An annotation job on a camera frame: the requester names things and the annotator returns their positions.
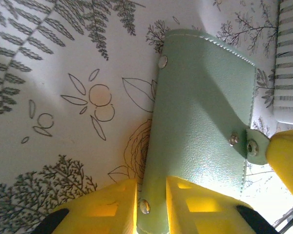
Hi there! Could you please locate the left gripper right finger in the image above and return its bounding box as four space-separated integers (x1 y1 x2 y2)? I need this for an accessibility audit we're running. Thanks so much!
166 175 280 234

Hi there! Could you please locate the mint green card holder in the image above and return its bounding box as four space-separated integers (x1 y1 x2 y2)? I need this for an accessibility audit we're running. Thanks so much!
136 28 271 234

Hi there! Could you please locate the floral patterned table cover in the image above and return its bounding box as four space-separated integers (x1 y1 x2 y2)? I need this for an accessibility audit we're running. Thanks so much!
0 0 293 234

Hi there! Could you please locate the clear plastic card box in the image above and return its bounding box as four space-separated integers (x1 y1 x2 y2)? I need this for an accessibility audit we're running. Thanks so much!
272 0 293 127

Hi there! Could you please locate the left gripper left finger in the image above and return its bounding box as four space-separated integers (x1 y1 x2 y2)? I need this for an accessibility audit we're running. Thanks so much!
38 179 139 234

